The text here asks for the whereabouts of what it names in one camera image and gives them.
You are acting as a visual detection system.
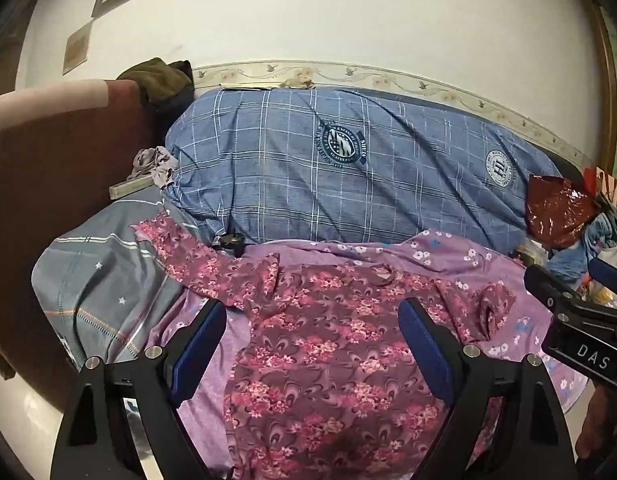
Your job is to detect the purple floral bedsheet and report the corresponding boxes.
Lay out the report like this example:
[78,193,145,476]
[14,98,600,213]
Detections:
[147,229,589,480]

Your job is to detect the small beige cloth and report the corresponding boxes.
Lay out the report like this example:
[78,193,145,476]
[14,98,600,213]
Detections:
[281,71,316,91]

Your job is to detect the gold wooden frame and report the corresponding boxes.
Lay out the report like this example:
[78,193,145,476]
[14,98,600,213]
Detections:
[553,0,617,171]

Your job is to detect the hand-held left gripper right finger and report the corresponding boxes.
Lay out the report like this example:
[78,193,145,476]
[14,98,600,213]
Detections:
[397,297,576,480]

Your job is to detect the crumpled grey cloth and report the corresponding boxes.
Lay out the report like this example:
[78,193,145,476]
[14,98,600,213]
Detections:
[128,146,180,191]

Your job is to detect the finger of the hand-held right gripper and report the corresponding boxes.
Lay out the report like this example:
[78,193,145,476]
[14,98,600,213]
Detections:
[587,257,617,287]
[524,264,617,322]

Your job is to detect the maroon floral shirt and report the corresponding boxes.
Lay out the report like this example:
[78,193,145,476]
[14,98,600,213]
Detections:
[131,210,518,480]

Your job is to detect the small wall picture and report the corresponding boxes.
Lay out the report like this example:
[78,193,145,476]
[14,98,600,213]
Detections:
[62,22,93,76]

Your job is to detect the person's right forearm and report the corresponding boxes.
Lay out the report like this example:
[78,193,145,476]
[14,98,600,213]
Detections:
[574,382,617,480]

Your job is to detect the red plastic bag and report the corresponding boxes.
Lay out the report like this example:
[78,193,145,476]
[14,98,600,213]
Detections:
[525,174,600,250]

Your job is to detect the olive green clothes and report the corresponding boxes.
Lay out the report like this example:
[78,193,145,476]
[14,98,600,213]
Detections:
[116,58,195,111]

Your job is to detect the small black object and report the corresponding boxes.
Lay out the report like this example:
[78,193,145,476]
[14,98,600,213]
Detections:
[216,231,246,257]

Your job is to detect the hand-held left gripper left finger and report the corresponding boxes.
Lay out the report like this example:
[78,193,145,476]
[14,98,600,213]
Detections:
[49,299,228,480]

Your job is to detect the pale wooden strip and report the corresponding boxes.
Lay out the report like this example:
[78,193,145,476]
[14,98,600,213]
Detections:
[108,176,155,202]

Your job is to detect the blue plaid duvet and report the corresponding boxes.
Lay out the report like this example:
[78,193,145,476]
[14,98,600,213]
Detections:
[164,86,564,256]

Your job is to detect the light blue cloth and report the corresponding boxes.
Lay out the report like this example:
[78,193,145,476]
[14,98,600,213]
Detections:
[547,212,617,286]

